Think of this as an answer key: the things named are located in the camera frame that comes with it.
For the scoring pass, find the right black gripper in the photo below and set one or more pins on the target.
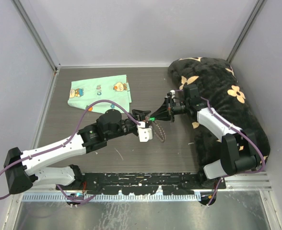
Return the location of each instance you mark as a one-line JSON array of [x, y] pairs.
[[165, 111]]

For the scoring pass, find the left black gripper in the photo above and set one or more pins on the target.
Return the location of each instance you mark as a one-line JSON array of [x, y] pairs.
[[141, 115]]

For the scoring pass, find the metal keyring disc with rings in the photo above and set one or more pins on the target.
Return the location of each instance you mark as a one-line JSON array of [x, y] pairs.
[[158, 130]]

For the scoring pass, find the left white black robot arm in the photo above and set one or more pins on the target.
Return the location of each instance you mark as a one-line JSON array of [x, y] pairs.
[[28, 168]]

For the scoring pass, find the black floral plush pillow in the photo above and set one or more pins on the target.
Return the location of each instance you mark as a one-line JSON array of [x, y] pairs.
[[216, 82]]

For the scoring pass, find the green cartoon print cloth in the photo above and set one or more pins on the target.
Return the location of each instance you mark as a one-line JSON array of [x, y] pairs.
[[100, 94]]

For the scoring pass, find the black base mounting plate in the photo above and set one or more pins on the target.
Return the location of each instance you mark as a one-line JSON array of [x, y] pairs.
[[171, 183]]

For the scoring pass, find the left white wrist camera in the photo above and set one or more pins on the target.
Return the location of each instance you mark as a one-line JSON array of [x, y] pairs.
[[145, 132]]

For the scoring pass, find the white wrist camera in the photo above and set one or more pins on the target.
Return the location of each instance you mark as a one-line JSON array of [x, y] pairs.
[[145, 132], [171, 94]]

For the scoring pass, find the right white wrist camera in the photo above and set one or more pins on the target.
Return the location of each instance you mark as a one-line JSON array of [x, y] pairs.
[[171, 94]]

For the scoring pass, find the left aluminium frame post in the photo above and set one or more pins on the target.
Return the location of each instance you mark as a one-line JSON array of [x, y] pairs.
[[32, 22]]

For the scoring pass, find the aluminium frame post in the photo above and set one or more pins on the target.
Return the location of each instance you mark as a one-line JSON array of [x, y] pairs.
[[32, 22], [246, 28]]

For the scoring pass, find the white slotted cable duct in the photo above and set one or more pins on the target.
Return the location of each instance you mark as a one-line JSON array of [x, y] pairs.
[[59, 197]]

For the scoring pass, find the right aluminium frame post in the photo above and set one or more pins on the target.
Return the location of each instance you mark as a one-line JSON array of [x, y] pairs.
[[246, 28]]

